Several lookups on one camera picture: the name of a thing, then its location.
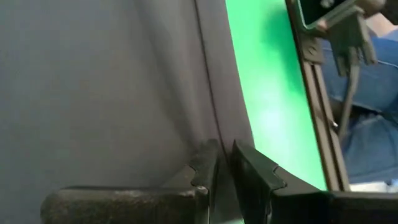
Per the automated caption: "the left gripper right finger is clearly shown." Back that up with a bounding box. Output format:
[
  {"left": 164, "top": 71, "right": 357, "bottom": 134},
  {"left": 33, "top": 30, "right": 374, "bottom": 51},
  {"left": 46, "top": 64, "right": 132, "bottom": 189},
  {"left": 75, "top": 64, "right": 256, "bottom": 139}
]
[{"left": 231, "top": 139, "right": 398, "bottom": 224}]

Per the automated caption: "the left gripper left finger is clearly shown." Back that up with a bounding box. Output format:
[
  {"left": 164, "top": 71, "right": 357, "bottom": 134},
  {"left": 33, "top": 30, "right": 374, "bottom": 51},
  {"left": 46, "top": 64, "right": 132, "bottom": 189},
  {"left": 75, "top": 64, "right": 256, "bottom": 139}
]
[{"left": 40, "top": 138, "right": 221, "bottom": 224}]

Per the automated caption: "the black garment with drawstring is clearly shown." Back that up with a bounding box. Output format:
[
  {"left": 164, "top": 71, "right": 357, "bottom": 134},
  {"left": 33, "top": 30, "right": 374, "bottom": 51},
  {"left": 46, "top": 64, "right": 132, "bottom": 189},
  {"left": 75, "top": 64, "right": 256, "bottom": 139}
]
[{"left": 0, "top": 0, "right": 256, "bottom": 224}]

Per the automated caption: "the person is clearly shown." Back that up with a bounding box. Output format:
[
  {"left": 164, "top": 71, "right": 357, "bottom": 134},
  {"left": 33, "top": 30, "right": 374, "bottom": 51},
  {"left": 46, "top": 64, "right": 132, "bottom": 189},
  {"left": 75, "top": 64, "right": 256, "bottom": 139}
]
[{"left": 320, "top": 14, "right": 398, "bottom": 186}]

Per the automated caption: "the green table mat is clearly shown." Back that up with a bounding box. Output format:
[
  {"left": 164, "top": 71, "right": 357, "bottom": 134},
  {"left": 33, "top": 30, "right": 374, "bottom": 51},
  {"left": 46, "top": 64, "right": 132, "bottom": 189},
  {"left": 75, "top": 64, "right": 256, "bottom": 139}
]
[{"left": 217, "top": 0, "right": 329, "bottom": 224}]

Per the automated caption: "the black aluminium table frame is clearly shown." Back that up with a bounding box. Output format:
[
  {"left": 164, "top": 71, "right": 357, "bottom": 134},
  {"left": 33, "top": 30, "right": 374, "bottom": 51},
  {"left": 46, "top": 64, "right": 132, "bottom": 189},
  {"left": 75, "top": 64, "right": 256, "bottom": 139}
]
[{"left": 284, "top": 0, "right": 351, "bottom": 192}]

